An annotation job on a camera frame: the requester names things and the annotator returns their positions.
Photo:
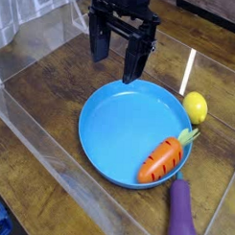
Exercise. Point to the clear acrylic enclosure wall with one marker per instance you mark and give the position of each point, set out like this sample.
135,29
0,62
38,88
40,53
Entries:
46,74

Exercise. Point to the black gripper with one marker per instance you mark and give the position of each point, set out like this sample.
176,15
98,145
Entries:
132,20

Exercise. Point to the yellow toy lemon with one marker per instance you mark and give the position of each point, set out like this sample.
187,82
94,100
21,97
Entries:
196,107

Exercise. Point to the orange toy carrot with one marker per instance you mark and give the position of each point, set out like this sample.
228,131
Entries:
165,156

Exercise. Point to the blue round plate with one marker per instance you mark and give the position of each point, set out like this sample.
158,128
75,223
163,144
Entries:
120,125

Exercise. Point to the white gridded curtain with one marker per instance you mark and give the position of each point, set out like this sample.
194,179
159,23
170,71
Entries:
14,13

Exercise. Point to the dark baseboard strip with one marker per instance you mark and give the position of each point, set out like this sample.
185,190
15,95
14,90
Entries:
206,15

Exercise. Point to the purple toy eggplant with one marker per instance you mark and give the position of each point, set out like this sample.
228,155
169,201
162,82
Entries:
181,219

